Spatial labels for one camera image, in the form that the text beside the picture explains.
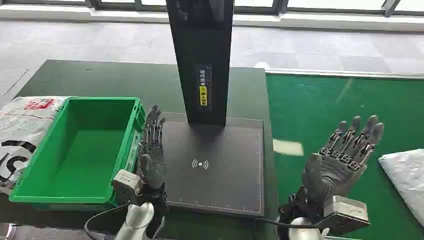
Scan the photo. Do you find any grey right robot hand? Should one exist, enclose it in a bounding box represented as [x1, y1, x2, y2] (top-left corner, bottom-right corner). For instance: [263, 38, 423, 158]
[301, 114, 385, 204]

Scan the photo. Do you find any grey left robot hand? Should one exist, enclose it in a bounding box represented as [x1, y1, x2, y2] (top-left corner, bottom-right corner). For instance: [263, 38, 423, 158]
[136, 104, 168, 191]

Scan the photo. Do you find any grey plastic parcel bag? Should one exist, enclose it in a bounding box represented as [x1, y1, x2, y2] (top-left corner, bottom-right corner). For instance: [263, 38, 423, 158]
[378, 148, 424, 228]

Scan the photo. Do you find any green plastic crate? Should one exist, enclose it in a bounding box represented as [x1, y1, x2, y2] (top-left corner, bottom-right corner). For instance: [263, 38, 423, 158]
[8, 96, 147, 211]

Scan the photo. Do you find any green conveyor belt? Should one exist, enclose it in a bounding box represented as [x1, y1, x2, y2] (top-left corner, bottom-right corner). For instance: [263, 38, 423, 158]
[265, 73, 424, 240]

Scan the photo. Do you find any yellow black column label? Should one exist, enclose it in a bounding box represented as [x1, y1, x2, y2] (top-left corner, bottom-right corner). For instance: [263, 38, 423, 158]
[198, 64, 213, 112]

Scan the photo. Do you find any white parcel bag black print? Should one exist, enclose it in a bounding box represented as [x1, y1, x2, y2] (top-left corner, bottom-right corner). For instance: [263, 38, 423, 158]
[0, 96, 71, 196]

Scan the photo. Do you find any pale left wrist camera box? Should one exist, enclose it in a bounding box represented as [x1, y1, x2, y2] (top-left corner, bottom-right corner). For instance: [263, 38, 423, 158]
[111, 169, 144, 206]

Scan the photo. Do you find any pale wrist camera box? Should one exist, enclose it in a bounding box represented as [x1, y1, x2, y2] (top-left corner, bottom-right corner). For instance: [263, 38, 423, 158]
[111, 169, 144, 206]
[318, 195, 371, 237]

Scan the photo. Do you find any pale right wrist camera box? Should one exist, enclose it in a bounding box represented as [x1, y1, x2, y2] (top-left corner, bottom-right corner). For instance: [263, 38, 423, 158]
[318, 195, 371, 237]

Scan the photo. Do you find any black scanner base plate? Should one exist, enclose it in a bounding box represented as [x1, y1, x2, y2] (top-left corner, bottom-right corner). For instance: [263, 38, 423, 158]
[160, 111, 266, 218]

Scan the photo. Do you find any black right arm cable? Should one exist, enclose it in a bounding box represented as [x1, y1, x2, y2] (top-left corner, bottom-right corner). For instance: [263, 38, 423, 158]
[255, 216, 324, 230]

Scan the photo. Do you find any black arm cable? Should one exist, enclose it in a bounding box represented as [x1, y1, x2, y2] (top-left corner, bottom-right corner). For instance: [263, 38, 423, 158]
[83, 202, 132, 240]
[255, 216, 324, 230]

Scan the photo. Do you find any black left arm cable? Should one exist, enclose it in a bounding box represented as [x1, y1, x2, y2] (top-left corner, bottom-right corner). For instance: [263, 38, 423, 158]
[83, 202, 132, 240]

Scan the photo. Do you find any pale conveyor edge rail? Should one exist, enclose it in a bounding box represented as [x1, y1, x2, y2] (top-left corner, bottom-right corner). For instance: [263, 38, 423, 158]
[264, 68, 424, 81]

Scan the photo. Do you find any dark window frame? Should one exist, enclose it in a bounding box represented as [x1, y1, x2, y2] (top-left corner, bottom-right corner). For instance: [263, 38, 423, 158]
[0, 0, 424, 18]

